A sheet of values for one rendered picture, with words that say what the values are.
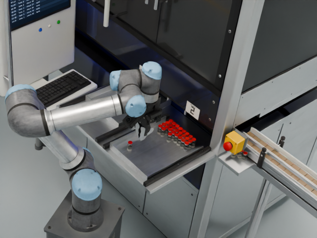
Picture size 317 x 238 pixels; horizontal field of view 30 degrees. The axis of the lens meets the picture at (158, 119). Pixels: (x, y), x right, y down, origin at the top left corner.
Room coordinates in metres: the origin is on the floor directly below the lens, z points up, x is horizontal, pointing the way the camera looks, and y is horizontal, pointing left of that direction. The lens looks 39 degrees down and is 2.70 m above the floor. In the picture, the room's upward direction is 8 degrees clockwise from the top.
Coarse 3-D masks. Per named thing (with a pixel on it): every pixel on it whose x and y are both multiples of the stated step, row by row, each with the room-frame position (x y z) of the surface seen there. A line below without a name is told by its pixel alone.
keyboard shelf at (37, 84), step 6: (66, 72) 2.60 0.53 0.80; (42, 78) 2.52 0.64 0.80; (54, 78) 2.53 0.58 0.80; (30, 84) 2.45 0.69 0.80; (36, 84) 2.46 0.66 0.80; (42, 84) 2.46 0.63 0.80; (90, 84) 2.52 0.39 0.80; (96, 84) 2.53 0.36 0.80; (84, 90) 2.46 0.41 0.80; (90, 90) 2.48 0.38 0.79; (72, 96) 2.40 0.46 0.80; (60, 102) 2.33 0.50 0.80; (48, 108) 2.27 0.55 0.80; (54, 108) 2.28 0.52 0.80
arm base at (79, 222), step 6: (72, 210) 1.59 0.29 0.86; (96, 210) 1.59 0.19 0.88; (102, 210) 1.65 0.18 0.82; (72, 216) 1.58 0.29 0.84; (78, 216) 1.56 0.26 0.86; (84, 216) 1.56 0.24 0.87; (90, 216) 1.57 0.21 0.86; (96, 216) 1.58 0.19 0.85; (102, 216) 1.62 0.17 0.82; (72, 222) 1.56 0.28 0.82; (78, 222) 1.56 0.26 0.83; (84, 222) 1.56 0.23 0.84; (90, 222) 1.57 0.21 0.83; (96, 222) 1.58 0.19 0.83; (102, 222) 1.61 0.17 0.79; (78, 228) 1.55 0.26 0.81; (84, 228) 1.55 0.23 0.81; (90, 228) 1.55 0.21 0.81; (96, 228) 1.57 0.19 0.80
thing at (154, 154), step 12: (132, 132) 2.06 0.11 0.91; (156, 132) 2.12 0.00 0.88; (120, 144) 2.00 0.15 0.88; (144, 144) 2.02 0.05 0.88; (156, 144) 2.04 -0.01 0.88; (168, 144) 2.05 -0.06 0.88; (120, 156) 1.91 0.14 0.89; (132, 156) 1.93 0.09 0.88; (144, 156) 1.95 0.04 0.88; (156, 156) 1.96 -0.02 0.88; (168, 156) 1.97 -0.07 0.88; (180, 156) 1.98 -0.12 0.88; (132, 168) 1.86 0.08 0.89; (144, 168) 1.87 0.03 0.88; (156, 168) 1.88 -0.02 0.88
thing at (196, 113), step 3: (189, 102) 2.17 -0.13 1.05; (186, 105) 2.18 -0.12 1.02; (189, 105) 2.17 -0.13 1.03; (192, 105) 2.16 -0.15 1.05; (186, 108) 2.18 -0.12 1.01; (189, 108) 2.17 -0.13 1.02; (192, 108) 2.15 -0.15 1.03; (195, 108) 2.14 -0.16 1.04; (189, 111) 2.16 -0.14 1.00; (192, 111) 2.15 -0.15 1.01; (195, 111) 2.14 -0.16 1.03; (198, 111) 2.13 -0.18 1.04; (192, 114) 2.15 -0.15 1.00; (195, 114) 2.14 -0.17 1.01; (198, 114) 2.13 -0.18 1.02; (195, 117) 2.14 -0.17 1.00; (198, 117) 2.12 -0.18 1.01
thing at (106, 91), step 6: (102, 90) 2.36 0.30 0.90; (108, 90) 2.39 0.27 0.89; (90, 96) 2.30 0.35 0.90; (96, 96) 2.33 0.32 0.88; (102, 96) 2.33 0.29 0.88; (162, 102) 2.31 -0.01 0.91; (168, 102) 2.34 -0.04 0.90; (126, 114) 2.22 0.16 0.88; (108, 120) 2.16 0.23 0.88; (114, 120) 2.13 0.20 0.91; (120, 120) 2.17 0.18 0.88
